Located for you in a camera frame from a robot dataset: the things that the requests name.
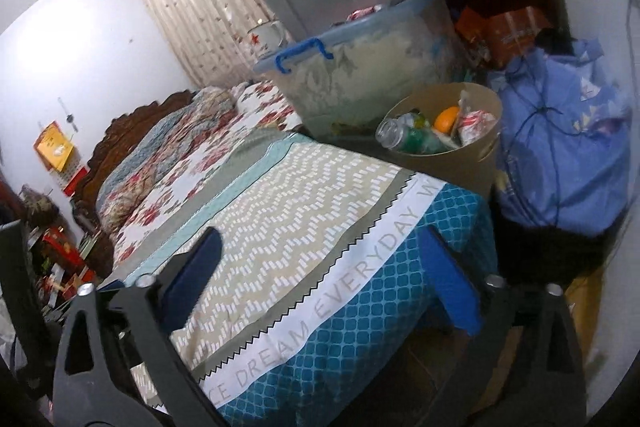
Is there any orange fruit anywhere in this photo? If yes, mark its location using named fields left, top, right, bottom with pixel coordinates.
left=433, top=106, right=461, bottom=134

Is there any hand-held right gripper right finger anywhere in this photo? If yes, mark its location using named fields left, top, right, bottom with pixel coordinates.
left=420, top=224, right=588, bottom=427

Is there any carved wooden headboard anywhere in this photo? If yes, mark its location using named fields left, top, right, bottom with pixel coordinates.
left=72, top=89, right=198, bottom=278

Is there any folded patterned quilt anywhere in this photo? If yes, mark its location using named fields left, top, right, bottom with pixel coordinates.
left=95, top=87, right=241, bottom=233

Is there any blue cloth bundle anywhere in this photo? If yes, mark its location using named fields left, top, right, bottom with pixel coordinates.
left=487, top=38, right=633, bottom=240

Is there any small wall ornament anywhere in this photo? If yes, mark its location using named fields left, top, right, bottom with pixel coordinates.
left=57, top=97, right=81, bottom=132

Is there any red gift box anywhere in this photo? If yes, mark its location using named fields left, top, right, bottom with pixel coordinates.
left=30, top=227, right=98, bottom=308

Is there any orange cardboard box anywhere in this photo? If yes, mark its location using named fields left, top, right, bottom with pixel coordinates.
left=455, top=6, right=553, bottom=58

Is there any yellow wall calendar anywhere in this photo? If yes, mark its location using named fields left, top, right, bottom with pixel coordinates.
left=32, top=121, right=86, bottom=198

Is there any green packet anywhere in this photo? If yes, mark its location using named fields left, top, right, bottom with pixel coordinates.
left=405, top=114, right=451, bottom=155

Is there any red white wrapper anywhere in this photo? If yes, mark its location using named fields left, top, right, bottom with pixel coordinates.
left=347, top=4, right=386, bottom=22

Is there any dark dried plant decoration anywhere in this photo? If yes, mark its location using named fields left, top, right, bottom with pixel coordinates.
left=20, top=187, right=61, bottom=228

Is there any brown trash bin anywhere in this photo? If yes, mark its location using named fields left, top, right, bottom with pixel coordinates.
left=375, top=82, right=503, bottom=200

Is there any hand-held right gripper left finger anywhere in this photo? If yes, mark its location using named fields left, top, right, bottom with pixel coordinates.
left=52, top=227, right=228, bottom=427

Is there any white enamel mug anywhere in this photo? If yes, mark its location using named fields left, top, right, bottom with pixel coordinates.
left=246, top=21, right=292, bottom=58

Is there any clear plastic bottle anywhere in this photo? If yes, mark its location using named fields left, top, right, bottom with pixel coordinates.
left=375, top=116, right=417, bottom=151

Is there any black cable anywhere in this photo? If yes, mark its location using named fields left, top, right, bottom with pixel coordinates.
left=500, top=52, right=568, bottom=228

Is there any bed with patterned bedspread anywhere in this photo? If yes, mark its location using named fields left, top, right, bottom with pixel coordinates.
left=100, top=132, right=501, bottom=427

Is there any blue lid storage box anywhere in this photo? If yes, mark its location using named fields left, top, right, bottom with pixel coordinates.
left=252, top=0, right=473, bottom=138

